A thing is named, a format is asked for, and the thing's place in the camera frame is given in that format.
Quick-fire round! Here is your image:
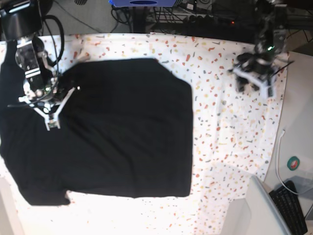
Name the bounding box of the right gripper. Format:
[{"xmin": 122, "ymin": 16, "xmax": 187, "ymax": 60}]
[{"xmin": 22, "ymin": 78, "xmax": 68, "ymax": 110}]

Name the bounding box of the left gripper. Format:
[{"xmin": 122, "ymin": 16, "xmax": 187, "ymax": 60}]
[{"xmin": 236, "ymin": 52, "xmax": 276, "ymax": 93}]

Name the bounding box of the black t-shirt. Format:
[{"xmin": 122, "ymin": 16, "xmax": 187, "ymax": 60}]
[{"xmin": 0, "ymin": 42, "xmax": 193, "ymax": 206}]

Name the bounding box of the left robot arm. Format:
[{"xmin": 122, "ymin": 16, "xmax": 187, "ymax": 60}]
[{"xmin": 230, "ymin": 0, "xmax": 287, "ymax": 98}]

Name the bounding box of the terrazzo patterned tablecloth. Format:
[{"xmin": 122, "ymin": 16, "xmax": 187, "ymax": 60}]
[{"xmin": 0, "ymin": 33, "xmax": 287, "ymax": 235}]

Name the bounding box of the green tape roll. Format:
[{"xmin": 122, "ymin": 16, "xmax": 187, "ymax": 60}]
[{"xmin": 287, "ymin": 156, "xmax": 300, "ymax": 171}]

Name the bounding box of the black keyboard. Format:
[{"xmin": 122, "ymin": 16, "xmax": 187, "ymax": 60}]
[{"xmin": 269, "ymin": 186, "xmax": 308, "ymax": 235}]

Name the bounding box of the grey laptop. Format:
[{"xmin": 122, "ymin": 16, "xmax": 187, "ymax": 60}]
[{"xmin": 246, "ymin": 176, "xmax": 291, "ymax": 235}]

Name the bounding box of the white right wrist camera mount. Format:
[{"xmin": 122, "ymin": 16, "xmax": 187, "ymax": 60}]
[{"xmin": 19, "ymin": 87, "xmax": 76, "ymax": 131}]

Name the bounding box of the white cable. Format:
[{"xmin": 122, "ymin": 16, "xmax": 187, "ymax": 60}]
[{"xmin": 274, "ymin": 129, "xmax": 300, "ymax": 195}]

